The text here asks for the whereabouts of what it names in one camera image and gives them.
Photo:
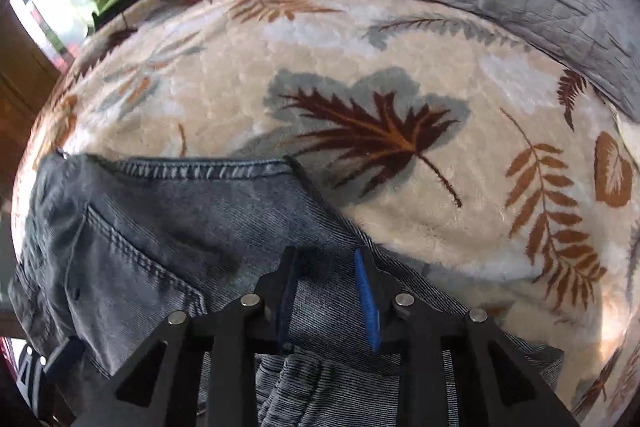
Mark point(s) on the leaf print blanket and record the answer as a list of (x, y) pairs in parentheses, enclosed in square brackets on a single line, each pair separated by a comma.
[(350, 57)]

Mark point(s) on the wooden cabinet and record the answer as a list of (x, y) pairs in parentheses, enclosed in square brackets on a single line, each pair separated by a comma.
[(20, 97)]

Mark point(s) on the grey denim pants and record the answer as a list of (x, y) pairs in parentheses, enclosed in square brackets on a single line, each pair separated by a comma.
[(150, 232)]

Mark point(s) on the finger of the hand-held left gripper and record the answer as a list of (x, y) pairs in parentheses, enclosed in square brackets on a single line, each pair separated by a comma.
[(62, 357)]

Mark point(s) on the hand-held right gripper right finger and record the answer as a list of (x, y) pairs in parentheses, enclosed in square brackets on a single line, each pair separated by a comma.
[(367, 302)]

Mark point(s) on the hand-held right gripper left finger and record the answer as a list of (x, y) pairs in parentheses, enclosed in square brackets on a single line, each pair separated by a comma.
[(287, 307)]

